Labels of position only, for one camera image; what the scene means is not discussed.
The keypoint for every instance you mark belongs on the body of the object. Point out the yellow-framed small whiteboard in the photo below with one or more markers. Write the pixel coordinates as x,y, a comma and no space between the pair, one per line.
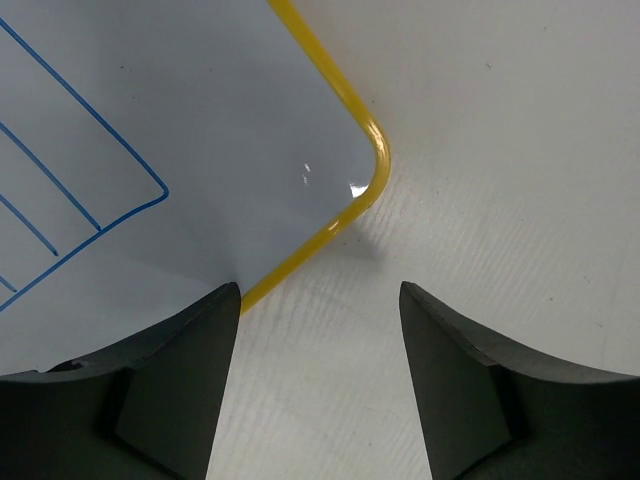
152,151

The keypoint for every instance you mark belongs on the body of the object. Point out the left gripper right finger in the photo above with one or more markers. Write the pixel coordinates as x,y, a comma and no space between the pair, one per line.
493,408

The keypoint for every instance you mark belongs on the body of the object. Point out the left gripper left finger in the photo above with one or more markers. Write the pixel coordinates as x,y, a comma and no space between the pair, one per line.
146,407

